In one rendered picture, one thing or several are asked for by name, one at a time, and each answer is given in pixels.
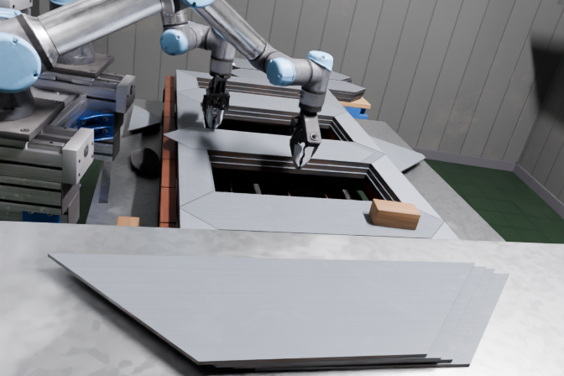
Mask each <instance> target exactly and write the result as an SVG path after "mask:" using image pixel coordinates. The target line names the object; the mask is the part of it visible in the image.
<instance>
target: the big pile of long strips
mask: <svg viewBox="0 0 564 376"><path fill-rule="evenodd" d="M233 63H234V64H235V66H233V67H232V74H231V76H238V77H245V78H253V79H260V80H266V81H269V80H268V78H267V74H265V73H263V72H262V71H261V70H257V69H256V68H254V67H253V66H252V65H251V64H250V63H249V62H248V60H245V59H238V58H234V61H233ZM327 89H328V90H329V91H330V92H331V93H332V95H333V96H334V97H335V98H336V99H337V100H338V101H339V102H354V101H356V100H358V99H361V98H362V95H363V93H364V92H365V90H366V88H363V87H360V86H356V85H353V84H352V77H350V76H345V75H343V74H340V73H337V72H335V71H331V74H330V78H329V82H328V86H327Z"/></svg>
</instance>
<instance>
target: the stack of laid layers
mask: <svg viewBox="0 0 564 376"><path fill-rule="evenodd" d="M211 80H212V79H206V78H198V77H197V84H198V88H204V89H207V88H208V87H209V82H210V81H211ZM226 88H227V90H228V91H233V92H241V93H248V94H256V95H264V96H271V97H285V98H293V99H300V95H299V92H300V91H301V90H298V89H290V88H283V87H276V86H262V85H255V84H248V83H241V82H234V81H227V85H226ZM299 114H300V113H299V112H284V111H276V110H268V109H260V108H251V107H237V106H229V108H228V111H227V112H226V113H225V114H224V116H223V118H225V119H233V120H242V121H250V122H259V123H275V124H284V125H290V122H291V118H292V117H297V116H299ZM175 115H176V130H178V122H177V87H176V74H175ZM317 116H318V122H319V127H320V128H326V129H330V131H331V132H332V134H333V135H334V137H335V138H336V140H339V141H345V142H347V143H350V144H353V145H355V146H358V147H359V148H362V149H366V150H368V151H370V152H373V153H374V154H373V155H371V156H370V157H368V158H366V159H365V160H363V161H362V162H360V163H357V162H347V161H336V160H326V159H310V160H309V161H308V162H307V164H306V165H305V166H304V167H303V168H301V169H300V170H297V169H296V168H295V166H294V164H293V160H292V157H285V156H275V155H265V154H245V153H235V152H226V151H216V150H207V153H208V159H209V164H210V170H211V181H212V187H213V191H215V186H214V181H213V175H212V168H223V169H235V170H257V171H268V172H280V173H291V174H303V175H325V176H336V177H348V178H360V179H365V180H366V181H367V182H368V184H369V185H370V186H371V188H372V189H373V191H374V192H375V194H376V195H377V196H378V198H379V199H380V200H385V201H397V202H401V201H400V199H399V198H398V197H397V195H396V194H395V193H394V192H393V191H392V190H391V188H390V187H389V186H388V184H387V183H386V182H385V181H384V179H383V178H382V176H381V175H380V174H379V173H378V171H377V170H376V169H375V168H374V167H373V166H372V163H373V162H374V161H376V160H377V159H379V158H381V157H383V156H384V155H385V154H383V153H381V152H379V151H376V150H374V149H371V148H368V147H366V146H363V145H361V144H358V143H355V142H353V140H352V139H351V138H350V136H349V135H348V134H347V132H346V131H345V130H344V129H343V127H342V126H341V124H340V123H339V122H338V121H337V120H336V119H335V118H334V117H332V116H323V115H317ZM176 166H177V216H178V228H180V190H179V156H178V142H176Z"/></svg>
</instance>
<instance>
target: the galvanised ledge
mask: <svg viewBox="0 0 564 376"><path fill-rule="evenodd" d="M135 105H136V106H138V107H141V108H142V109H144V110H146V111H149V112H151V113H153V114H155V115H157V116H159V117H161V121H160V124H157V125H154V126H151V127H147V128H141V129H139V130H135V131H132V132H128V127H129V124H130V119H131V116H132V111H133V106H135ZM163 109H164V103H163V102H159V101H150V100H143V99H134V102H133V104H132V105H131V107H130V108H129V109H128V110H127V112H126V113H124V120H123V125H122V127H120V128H121V131H120V150H119V152H118V154H117V156H116V158H115V160H114V161H113V162H112V174H111V182H110V190H109V197H108V204H102V203H98V202H99V196H100V189H101V183H102V172H103V166H104V160H103V162H102V167H101V170H100V174H99V177H98V180H97V185H96V189H95V192H94V195H93V198H92V201H91V206H90V210H89V213H88V216H87V219H86V224H89V225H109V226H117V221H118V217H139V218H140V221H139V226H140V227H158V216H159V181H160V177H159V173H158V174H153V175H152V174H147V173H143V172H141V171H139V170H136V169H135V168H134V167H133V165H132V162H131V153H132V152H133V151H135V150H140V149H144V148H150V149H152V150H153V151H154V152H155V153H156V154H157V155H158V156H159V160H160V157H161V145H162V127H161V122H162V111H163Z"/></svg>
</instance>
